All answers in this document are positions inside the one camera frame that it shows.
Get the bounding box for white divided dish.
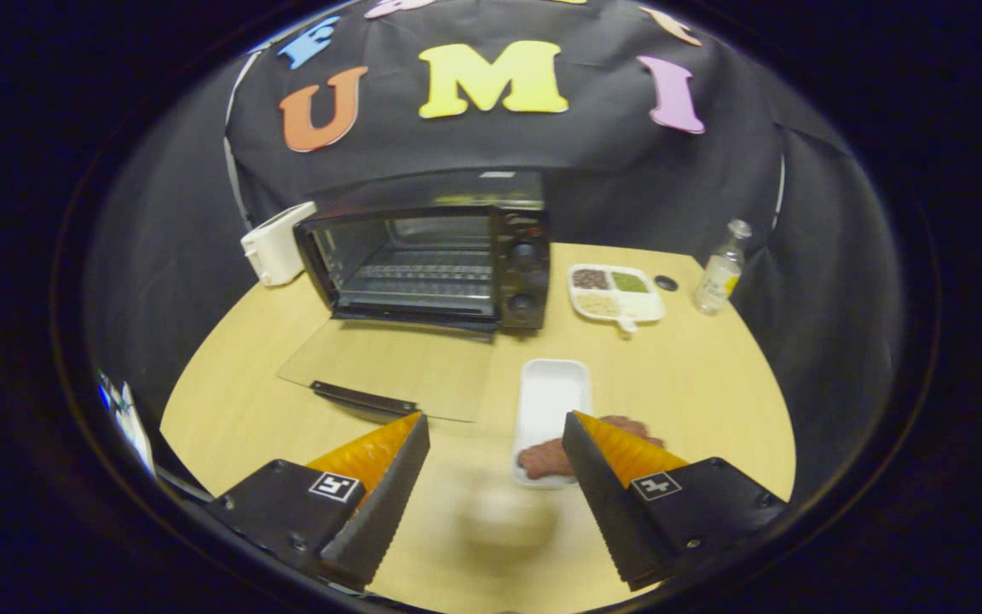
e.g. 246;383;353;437
568;263;667;333

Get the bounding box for brown meat piece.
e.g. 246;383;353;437
517;415;665;480

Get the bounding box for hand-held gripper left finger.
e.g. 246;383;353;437
205;412;430;591

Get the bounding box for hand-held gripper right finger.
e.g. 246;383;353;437
561;411;790;591

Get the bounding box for clear glass bottle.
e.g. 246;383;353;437
694;219;753;316

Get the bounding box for black toaster oven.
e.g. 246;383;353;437
276;169;553;423

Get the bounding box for white and blue papers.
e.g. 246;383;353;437
97;368;158;478

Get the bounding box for white foam tray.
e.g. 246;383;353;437
511;358;592;489

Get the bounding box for white bread toaster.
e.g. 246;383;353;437
240;201;318;287

